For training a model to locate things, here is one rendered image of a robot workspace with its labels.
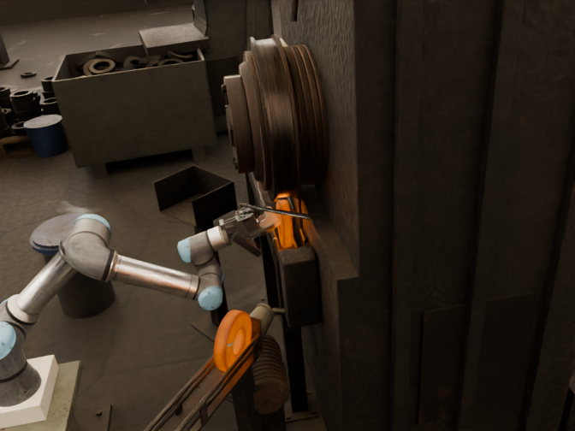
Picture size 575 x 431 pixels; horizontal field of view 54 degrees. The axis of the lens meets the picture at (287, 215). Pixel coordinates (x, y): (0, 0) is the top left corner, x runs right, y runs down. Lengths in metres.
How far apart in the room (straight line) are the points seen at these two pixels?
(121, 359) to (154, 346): 0.14
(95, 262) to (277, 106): 0.70
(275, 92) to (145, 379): 1.44
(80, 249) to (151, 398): 0.87
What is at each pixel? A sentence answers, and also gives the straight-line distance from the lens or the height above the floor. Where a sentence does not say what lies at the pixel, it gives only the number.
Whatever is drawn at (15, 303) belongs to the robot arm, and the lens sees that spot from 2.01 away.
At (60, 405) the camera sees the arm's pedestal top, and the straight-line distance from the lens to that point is 2.06.
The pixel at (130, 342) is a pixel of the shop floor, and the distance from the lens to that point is 2.66.
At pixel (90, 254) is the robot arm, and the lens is 1.71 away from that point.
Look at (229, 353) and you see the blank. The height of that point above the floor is 0.71.
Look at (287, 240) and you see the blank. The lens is 1.78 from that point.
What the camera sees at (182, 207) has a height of 0.59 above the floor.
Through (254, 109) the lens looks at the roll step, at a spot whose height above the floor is 1.21.
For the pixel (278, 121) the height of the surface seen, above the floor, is 1.19.
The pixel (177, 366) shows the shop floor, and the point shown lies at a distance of 2.48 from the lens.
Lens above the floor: 1.68
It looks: 30 degrees down
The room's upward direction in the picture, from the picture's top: 5 degrees counter-clockwise
